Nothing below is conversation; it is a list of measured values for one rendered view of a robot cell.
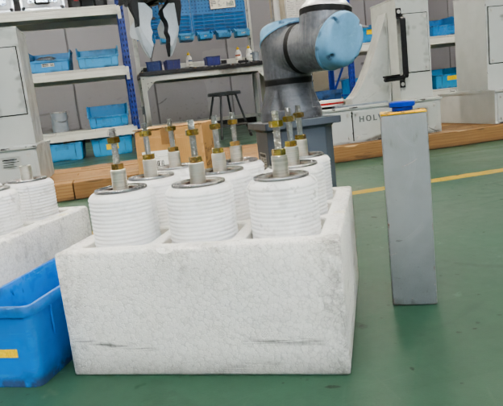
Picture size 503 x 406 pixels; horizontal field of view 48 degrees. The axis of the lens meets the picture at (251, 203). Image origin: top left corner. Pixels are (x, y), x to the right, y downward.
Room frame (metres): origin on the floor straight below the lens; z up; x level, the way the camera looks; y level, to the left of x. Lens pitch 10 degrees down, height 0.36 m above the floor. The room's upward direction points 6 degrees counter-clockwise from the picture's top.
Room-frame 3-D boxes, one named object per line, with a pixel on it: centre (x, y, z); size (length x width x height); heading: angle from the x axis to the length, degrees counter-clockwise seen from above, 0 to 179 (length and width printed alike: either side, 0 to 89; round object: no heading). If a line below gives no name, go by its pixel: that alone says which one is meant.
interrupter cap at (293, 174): (0.76, -0.04, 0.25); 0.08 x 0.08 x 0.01
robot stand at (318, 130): (1.41, -0.12, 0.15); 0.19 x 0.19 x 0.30; 12
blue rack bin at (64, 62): (5.42, 1.70, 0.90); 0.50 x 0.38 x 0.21; 11
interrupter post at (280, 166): (0.76, -0.04, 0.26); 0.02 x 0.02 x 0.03
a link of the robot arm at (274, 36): (1.41, -0.13, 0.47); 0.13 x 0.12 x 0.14; 36
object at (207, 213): (0.79, 0.07, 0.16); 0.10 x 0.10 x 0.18
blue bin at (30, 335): (0.88, 0.33, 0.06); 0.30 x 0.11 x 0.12; 167
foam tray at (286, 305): (0.90, 0.04, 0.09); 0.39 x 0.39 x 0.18; 77
